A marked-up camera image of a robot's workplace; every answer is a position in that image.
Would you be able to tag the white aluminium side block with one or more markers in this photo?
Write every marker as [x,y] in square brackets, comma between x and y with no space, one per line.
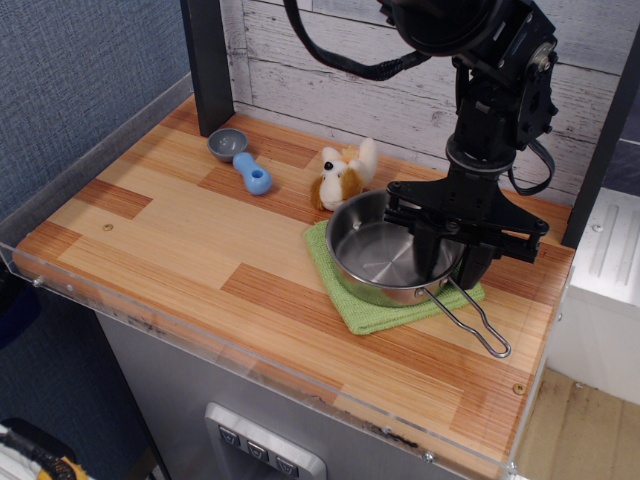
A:
[596,339]

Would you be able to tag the dark vertical post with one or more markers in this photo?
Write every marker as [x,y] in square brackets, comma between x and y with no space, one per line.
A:
[610,135]
[206,46]

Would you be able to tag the grey cabinet front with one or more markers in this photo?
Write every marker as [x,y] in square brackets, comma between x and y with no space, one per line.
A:
[172,388]

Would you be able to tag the blue and grey scoop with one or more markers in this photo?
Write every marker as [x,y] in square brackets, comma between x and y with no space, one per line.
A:
[229,145]

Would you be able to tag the white brown plush dog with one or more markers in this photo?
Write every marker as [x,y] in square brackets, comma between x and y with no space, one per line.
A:
[345,174]

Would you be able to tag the clear acrylic table guard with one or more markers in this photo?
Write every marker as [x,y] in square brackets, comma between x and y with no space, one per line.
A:
[456,385]

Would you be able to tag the silver dispenser panel with buttons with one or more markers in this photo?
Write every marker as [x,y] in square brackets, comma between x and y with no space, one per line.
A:
[247,450]

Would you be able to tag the dark right vertical post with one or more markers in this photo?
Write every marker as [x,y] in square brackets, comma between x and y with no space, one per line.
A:
[610,135]

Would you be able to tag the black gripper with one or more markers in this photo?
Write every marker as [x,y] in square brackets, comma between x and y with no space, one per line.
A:
[469,209]

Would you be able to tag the stainless steel pot with handle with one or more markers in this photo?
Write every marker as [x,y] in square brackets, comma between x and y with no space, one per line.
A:
[376,261]

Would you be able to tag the dark left vertical post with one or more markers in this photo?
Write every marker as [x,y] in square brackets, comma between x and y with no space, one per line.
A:
[206,46]

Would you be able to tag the green folded towel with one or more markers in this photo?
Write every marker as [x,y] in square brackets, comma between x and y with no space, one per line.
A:
[360,317]

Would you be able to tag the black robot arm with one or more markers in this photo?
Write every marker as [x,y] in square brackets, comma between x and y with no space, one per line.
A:
[504,54]

